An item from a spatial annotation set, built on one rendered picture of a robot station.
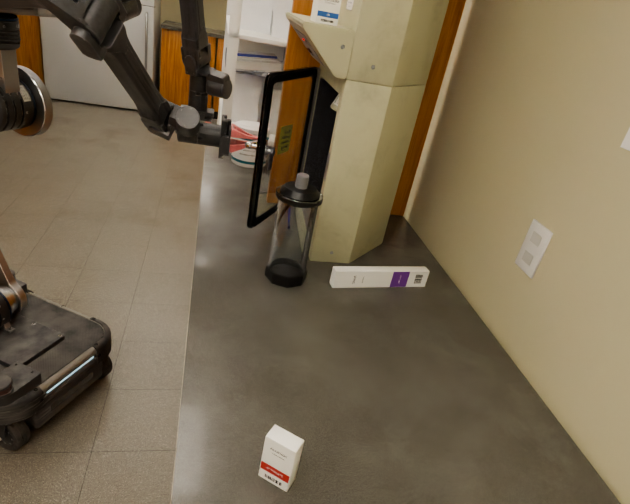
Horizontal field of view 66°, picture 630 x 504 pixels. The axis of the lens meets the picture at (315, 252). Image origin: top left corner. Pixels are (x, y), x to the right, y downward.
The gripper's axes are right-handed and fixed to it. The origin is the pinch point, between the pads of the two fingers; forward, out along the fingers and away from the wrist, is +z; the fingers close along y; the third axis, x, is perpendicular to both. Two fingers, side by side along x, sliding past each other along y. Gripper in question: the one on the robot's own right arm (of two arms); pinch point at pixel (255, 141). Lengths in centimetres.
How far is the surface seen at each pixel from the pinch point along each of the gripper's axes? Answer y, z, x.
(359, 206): -8.5, 27.1, -16.6
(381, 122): 13.3, 27.3, -17.0
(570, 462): -26, 54, -80
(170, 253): -117, -30, 147
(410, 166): -7, 54, 21
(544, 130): 20, 60, -31
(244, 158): -21, 1, 52
